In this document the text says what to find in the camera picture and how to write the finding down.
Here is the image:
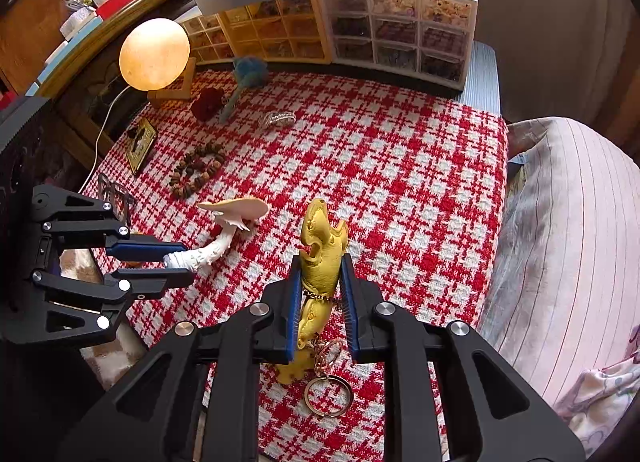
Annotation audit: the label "grey frame eyeglasses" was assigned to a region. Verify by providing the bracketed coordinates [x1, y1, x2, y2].
[98, 174, 137, 227]

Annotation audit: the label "yellow anime card badge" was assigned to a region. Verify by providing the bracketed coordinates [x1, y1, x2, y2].
[125, 117, 157, 176]

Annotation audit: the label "brown wooden bead bracelet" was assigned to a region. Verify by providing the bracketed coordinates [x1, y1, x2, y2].
[168, 140, 228, 201]

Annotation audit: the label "yellow plush dog keychain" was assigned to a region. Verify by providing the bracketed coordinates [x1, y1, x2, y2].
[277, 197, 354, 419]

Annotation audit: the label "white orange mushroom figurine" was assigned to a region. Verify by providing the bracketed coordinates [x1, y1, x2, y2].
[163, 196, 269, 273]

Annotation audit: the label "brown white fuzzy blanket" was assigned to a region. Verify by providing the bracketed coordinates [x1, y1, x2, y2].
[58, 248, 151, 393]

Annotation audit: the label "wooden headboard shelf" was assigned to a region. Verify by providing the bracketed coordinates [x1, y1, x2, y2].
[0, 0, 212, 173]

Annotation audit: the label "stack of books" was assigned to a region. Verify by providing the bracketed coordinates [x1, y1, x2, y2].
[26, 0, 98, 96]

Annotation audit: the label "floral bedsheet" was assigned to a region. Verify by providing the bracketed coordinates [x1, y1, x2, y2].
[553, 325, 639, 456]

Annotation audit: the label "round glowing moon lamp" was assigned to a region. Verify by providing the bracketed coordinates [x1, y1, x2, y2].
[118, 18, 195, 106]

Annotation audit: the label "pink striped pillow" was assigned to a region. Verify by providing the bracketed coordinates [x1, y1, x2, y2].
[478, 117, 639, 404]

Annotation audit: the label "white drawer organizer left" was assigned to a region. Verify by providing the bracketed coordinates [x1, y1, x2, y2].
[180, 14, 234, 64]

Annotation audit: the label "white drawer organizer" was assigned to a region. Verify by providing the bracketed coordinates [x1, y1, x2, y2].
[321, 0, 478, 91]
[180, 14, 234, 64]

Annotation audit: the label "red white houndstooth cloth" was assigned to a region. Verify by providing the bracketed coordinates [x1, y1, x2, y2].
[81, 68, 510, 462]

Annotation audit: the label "yellow drawer organizer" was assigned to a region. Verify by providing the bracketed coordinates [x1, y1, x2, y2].
[216, 0, 331, 64]

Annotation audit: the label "white drawer organizer right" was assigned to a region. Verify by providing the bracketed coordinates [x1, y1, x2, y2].
[321, 0, 478, 91]

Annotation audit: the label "white lamp cable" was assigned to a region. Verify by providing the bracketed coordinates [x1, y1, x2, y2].
[77, 83, 134, 195]

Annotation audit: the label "red velvet heart keychain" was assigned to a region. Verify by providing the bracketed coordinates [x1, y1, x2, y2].
[190, 87, 226, 123]

